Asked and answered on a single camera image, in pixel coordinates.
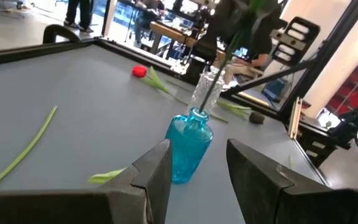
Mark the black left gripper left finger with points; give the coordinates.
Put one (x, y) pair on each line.
(120, 202)

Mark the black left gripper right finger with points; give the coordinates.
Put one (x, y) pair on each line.
(275, 202)

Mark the black artificial tulip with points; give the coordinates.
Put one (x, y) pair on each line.
(256, 118)
(217, 79)

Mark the red artificial tulip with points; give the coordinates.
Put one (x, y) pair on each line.
(139, 71)

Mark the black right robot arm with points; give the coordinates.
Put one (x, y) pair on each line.
(210, 40)

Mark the blue glass vase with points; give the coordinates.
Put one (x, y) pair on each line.
(188, 146)

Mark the clear glass vase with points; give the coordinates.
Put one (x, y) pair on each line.
(199, 93)

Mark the wooden slats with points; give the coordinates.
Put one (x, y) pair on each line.
(294, 119)

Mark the blue storage box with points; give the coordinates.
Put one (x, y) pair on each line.
(275, 88)

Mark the red storage bins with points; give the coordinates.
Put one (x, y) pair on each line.
(353, 99)

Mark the person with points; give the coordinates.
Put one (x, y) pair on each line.
(148, 15)
(73, 12)
(259, 59)

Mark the black panel with white slots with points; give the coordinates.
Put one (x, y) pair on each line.
(315, 31)

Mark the wooden desk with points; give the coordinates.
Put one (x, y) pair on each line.
(169, 31)

